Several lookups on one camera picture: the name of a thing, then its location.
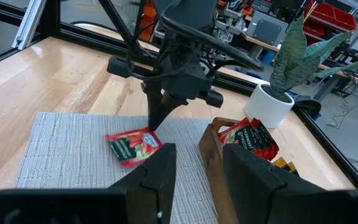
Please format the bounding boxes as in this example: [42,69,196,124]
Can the red storage bins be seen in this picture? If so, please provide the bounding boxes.
[303,0,357,38]

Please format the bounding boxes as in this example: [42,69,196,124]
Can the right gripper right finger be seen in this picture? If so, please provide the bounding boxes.
[222,143,323,224]

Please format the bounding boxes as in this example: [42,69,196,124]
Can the orange tool cabinet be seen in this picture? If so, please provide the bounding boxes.
[138,0,158,43]

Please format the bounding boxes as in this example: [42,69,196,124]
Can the grey woven placemat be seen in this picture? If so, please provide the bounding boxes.
[14,111,229,224]

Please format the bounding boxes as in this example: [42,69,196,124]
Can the silver aluminium bracket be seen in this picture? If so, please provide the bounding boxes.
[11,0,48,50]

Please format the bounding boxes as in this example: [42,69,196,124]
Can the orange mango tea packet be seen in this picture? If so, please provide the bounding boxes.
[272,156,300,177]

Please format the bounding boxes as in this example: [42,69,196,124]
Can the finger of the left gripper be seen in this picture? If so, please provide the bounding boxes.
[160,92,186,125]
[141,83,164,131]

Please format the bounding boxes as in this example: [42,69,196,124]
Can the grey parts drawer rack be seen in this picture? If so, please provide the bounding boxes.
[214,0,249,43]

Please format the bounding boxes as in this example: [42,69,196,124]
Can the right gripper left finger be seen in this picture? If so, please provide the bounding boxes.
[109,142,177,224]

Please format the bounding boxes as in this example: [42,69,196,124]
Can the grey equipment box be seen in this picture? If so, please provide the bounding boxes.
[246,11,288,47]

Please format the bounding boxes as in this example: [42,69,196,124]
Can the three-compartment wooden tray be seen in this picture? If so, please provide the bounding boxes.
[198,116,301,224]

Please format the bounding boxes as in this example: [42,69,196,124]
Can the snake plant in white pot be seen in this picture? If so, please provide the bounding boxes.
[243,14,358,129]

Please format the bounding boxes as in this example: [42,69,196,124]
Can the wooden top desk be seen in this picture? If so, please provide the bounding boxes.
[241,30,357,80]

